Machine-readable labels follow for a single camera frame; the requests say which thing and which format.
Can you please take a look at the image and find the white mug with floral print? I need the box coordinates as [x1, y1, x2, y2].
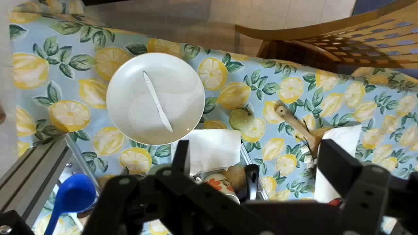
[201, 164, 248, 205]

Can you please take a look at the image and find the lemon print tablecloth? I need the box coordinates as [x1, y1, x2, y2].
[8, 0, 418, 235]

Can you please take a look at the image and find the white paper sheet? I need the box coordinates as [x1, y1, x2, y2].
[312, 123, 364, 204]

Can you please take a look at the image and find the white round plate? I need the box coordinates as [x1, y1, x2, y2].
[104, 52, 206, 146]

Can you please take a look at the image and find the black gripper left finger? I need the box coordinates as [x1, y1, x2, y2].
[82, 138, 206, 235]

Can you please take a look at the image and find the aluminium profile frame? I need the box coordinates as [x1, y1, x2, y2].
[0, 137, 73, 227]

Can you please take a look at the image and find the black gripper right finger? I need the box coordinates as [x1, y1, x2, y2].
[317, 138, 393, 235]

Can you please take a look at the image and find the green lime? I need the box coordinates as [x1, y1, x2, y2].
[227, 107, 254, 132]

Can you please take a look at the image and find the wooden lattice back chair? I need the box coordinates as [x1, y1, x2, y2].
[234, 0, 418, 73]

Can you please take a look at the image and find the white plastic knife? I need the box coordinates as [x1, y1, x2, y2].
[141, 69, 175, 133]

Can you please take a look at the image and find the dark blue rug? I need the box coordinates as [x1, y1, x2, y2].
[351, 0, 418, 17]

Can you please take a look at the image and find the wooden spoon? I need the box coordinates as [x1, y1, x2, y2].
[273, 102, 324, 158]

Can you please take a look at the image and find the white paper napkin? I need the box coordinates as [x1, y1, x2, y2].
[170, 128, 243, 176]

